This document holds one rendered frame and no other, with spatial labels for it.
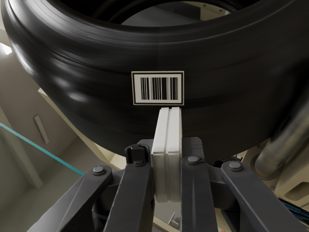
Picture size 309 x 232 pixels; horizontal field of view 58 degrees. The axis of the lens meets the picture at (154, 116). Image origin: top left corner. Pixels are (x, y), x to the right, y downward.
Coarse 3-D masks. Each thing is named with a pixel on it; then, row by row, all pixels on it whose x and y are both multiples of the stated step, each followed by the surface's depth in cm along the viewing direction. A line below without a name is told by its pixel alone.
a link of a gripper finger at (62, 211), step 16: (96, 176) 13; (112, 176) 13; (80, 192) 12; (96, 192) 12; (64, 208) 11; (80, 208) 11; (48, 224) 10; (64, 224) 10; (80, 224) 11; (96, 224) 12
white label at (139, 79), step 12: (132, 72) 32; (144, 72) 32; (156, 72) 31; (168, 72) 31; (180, 72) 31; (132, 84) 32; (144, 84) 32; (156, 84) 32; (168, 84) 32; (180, 84) 32; (144, 96) 33; (156, 96) 32; (168, 96) 32; (180, 96) 32
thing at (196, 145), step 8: (184, 144) 16; (192, 144) 16; (200, 144) 16; (184, 152) 15; (192, 152) 15; (200, 152) 15; (208, 168) 13; (216, 168) 13; (216, 176) 13; (216, 184) 12; (224, 184) 12; (216, 192) 12; (224, 192) 12; (216, 200) 13; (224, 200) 12; (232, 200) 12; (224, 208) 13; (232, 208) 12
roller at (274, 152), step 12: (300, 96) 36; (300, 108) 36; (288, 120) 40; (300, 120) 38; (276, 132) 46; (288, 132) 42; (300, 132) 40; (276, 144) 47; (288, 144) 44; (300, 144) 44; (264, 156) 54; (276, 156) 50; (288, 156) 49; (264, 168) 57; (276, 168) 55
